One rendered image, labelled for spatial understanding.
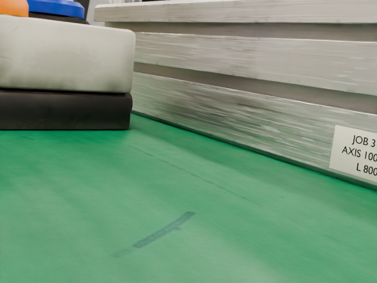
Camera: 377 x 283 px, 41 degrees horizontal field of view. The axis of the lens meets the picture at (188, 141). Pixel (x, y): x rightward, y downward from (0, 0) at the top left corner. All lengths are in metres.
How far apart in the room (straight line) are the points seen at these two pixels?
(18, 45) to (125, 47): 0.06
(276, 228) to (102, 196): 0.06
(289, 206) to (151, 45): 0.22
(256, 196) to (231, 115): 0.11
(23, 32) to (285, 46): 0.14
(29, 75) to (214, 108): 0.11
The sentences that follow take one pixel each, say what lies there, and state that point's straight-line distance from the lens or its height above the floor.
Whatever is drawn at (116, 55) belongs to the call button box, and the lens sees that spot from 0.30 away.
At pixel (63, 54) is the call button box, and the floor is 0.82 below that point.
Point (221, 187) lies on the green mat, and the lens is 0.19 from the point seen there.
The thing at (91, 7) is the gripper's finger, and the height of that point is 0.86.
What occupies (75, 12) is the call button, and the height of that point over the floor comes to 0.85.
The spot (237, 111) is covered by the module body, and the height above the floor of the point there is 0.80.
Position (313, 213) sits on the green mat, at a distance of 0.18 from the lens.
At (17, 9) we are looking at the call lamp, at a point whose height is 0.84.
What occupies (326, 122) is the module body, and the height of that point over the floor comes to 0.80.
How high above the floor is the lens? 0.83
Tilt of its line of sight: 10 degrees down
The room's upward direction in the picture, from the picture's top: 6 degrees clockwise
